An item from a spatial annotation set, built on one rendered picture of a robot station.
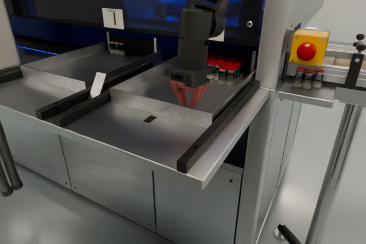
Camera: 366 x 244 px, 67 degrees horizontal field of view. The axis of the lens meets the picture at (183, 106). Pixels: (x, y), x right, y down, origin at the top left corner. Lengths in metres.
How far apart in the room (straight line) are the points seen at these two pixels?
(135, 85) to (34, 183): 1.34
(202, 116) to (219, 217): 0.61
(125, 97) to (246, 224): 0.64
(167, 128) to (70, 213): 1.21
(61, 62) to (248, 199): 0.76
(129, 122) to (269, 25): 0.40
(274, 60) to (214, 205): 0.57
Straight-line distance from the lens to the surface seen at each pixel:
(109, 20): 0.97
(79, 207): 1.70
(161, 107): 0.58
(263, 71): 0.74
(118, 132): 0.55
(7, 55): 1.31
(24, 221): 1.74
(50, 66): 0.97
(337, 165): 1.00
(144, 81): 0.76
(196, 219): 1.15
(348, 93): 0.85
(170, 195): 1.15
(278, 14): 0.71
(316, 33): 0.71
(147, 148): 0.49
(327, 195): 1.07
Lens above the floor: 1.16
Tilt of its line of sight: 26 degrees down
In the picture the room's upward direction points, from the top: straight up
